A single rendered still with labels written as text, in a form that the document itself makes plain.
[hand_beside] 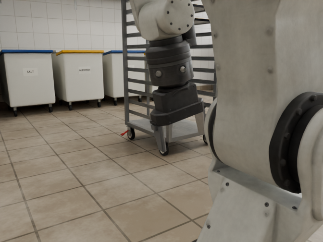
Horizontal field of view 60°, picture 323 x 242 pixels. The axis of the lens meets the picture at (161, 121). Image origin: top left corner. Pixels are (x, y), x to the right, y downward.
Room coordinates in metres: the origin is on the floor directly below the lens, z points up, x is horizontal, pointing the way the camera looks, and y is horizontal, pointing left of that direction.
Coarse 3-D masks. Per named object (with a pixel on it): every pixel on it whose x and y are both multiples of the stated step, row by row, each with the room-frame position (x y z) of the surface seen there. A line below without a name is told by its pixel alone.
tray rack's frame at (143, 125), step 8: (128, 96) 2.38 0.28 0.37; (128, 104) 2.38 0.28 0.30; (128, 112) 2.38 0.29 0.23; (128, 120) 2.38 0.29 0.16; (136, 120) 2.43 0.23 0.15; (144, 120) 2.43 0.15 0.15; (184, 120) 2.43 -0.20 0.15; (128, 128) 2.33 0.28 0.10; (136, 128) 2.23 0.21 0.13; (144, 128) 2.15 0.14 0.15; (176, 128) 2.15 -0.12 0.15; (184, 128) 2.15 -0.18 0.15; (192, 128) 2.15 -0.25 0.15; (176, 136) 1.92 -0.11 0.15; (184, 136) 1.95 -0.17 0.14; (192, 136) 2.00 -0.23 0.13
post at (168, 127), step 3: (168, 126) 1.87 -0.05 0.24; (171, 126) 1.88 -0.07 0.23; (168, 129) 1.87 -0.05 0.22; (171, 129) 1.88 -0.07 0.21; (168, 132) 1.87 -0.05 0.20; (171, 132) 1.88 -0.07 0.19; (168, 135) 1.87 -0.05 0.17; (171, 135) 1.88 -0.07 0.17; (168, 138) 1.87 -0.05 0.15; (171, 138) 1.88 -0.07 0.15; (168, 141) 1.87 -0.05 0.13; (171, 141) 1.88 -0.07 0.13
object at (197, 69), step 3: (195, 69) 2.32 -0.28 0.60; (198, 69) 2.29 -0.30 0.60; (201, 69) 2.26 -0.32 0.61; (204, 69) 2.24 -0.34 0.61; (207, 69) 2.21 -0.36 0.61; (210, 69) 2.19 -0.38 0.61; (213, 69) 2.16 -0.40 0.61; (204, 72) 2.20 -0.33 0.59; (207, 72) 2.17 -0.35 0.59; (210, 72) 2.17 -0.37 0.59; (213, 72) 2.16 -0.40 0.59
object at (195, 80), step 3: (192, 78) 2.35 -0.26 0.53; (189, 81) 2.38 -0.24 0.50; (192, 81) 2.35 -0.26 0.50; (195, 81) 2.32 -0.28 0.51; (198, 81) 2.29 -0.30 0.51; (201, 81) 2.26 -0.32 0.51; (204, 81) 2.23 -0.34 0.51; (207, 81) 2.21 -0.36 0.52; (210, 81) 2.18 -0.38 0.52; (213, 81) 2.15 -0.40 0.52; (207, 84) 2.17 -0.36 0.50; (210, 84) 2.15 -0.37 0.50; (213, 84) 2.15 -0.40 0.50
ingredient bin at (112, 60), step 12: (108, 60) 3.96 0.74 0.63; (120, 60) 3.94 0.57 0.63; (132, 60) 4.04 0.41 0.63; (108, 72) 3.98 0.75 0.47; (120, 72) 3.93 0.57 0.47; (132, 72) 4.03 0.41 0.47; (108, 84) 4.00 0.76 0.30; (120, 84) 3.93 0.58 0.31; (132, 84) 4.03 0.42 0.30; (120, 96) 3.93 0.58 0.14
